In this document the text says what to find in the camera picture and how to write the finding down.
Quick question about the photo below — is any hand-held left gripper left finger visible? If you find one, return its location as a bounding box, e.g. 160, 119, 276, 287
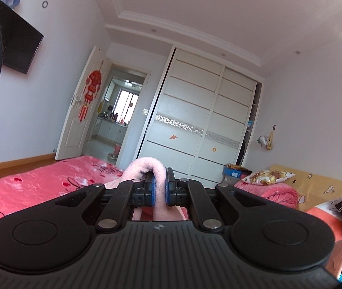
53, 171, 157, 232

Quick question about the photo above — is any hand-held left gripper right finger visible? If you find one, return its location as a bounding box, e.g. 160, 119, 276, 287
163, 168, 268, 233

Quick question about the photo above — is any pink quilted garment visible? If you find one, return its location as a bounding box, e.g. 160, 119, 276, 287
103, 156, 342, 279

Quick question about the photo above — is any blue storage box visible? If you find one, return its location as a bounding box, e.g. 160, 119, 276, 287
223, 167, 252, 180

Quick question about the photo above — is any kitchen cabinet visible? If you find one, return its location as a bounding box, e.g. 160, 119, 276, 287
94, 116, 129, 143

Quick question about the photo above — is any yellow star-print cloth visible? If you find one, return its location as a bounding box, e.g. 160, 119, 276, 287
269, 164, 342, 213

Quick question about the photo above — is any white sliding-door wardrobe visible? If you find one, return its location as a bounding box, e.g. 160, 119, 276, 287
136, 46, 263, 187

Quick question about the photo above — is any white door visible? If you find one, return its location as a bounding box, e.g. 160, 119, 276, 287
55, 46, 113, 161

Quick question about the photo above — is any floral pillow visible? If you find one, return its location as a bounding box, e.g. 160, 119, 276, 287
243, 170, 296, 185

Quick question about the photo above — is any folded pink quilt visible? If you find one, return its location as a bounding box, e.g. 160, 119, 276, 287
234, 181, 300, 210

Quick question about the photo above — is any pink heart-print bed blanket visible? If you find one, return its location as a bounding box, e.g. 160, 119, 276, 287
0, 155, 190, 280

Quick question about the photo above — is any red knot door decoration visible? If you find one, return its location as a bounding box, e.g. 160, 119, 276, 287
79, 62, 103, 122

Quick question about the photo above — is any yellow wall-hung item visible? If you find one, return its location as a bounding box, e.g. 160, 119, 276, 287
258, 124, 278, 151

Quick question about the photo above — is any black wall television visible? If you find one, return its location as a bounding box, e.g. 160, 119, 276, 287
0, 0, 45, 74

